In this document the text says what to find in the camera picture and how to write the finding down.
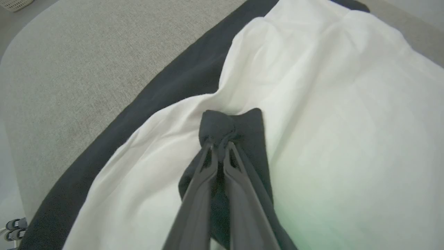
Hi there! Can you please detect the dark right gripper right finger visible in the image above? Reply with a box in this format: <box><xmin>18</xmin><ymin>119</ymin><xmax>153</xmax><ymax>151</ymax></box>
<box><xmin>223</xmin><ymin>142</ymin><xmax>281</xmax><ymax>250</ymax></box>

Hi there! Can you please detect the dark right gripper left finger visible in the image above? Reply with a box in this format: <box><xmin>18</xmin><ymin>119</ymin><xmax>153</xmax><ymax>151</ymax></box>
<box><xmin>163</xmin><ymin>143</ymin><xmax>219</xmax><ymax>250</ymax></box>

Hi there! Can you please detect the white and black shirt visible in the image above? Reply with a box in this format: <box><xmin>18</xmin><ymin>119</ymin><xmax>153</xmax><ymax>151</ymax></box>
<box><xmin>19</xmin><ymin>0</ymin><xmax>444</xmax><ymax>250</ymax></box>

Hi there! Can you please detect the white woven laundry basket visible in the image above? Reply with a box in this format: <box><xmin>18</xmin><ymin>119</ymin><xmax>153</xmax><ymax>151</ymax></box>
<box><xmin>0</xmin><ymin>0</ymin><xmax>35</xmax><ymax>13</ymax></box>

